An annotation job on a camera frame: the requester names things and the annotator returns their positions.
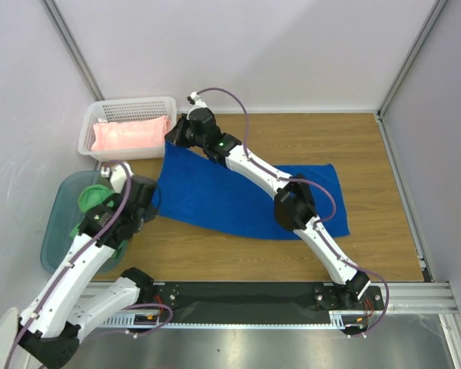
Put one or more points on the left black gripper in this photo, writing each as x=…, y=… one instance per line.
x=150, y=212

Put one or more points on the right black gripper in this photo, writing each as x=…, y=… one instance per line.
x=177, y=132

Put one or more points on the pink towel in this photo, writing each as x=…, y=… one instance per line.
x=113, y=135

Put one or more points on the white perforated plastic basket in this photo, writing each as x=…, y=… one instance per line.
x=121, y=111

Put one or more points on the blue towel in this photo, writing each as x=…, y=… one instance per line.
x=201, y=193

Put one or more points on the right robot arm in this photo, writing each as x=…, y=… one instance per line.
x=294, y=206

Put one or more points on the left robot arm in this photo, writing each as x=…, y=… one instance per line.
x=52, y=327

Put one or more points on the green towel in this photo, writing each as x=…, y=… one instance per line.
x=91, y=196

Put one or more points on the blue translucent plastic tub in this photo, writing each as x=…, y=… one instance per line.
x=65, y=214

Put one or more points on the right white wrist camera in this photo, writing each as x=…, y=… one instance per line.
x=195, y=101

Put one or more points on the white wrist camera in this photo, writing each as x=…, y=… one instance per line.
x=117, y=175
x=195, y=101

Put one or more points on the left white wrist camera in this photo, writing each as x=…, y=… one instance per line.
x=117, y=175

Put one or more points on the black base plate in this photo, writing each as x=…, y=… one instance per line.
x=275, y=303

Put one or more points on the left aluminium frame post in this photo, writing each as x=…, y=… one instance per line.
x=67, y=38

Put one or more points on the aluminium frame post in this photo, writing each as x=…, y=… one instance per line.
x=67, y=38
x=420, y=40

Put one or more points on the slotted aluminium rail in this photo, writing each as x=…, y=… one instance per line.
x=398, y=298

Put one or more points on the right aluminium frame post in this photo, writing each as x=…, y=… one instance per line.
x=420, y=40

